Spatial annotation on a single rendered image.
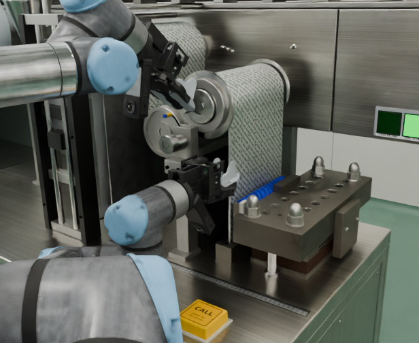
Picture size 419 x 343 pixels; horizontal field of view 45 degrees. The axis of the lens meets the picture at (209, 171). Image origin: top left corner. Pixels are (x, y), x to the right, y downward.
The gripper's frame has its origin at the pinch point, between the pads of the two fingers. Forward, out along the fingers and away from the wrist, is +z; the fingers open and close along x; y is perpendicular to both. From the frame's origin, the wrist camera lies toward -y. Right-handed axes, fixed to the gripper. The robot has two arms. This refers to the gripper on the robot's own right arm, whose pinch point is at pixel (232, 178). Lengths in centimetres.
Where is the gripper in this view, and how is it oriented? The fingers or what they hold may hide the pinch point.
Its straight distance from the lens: 112.7
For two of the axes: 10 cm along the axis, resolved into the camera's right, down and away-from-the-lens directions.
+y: -0.2, -9.5, -3.2
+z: 5.9, -2.7, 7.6
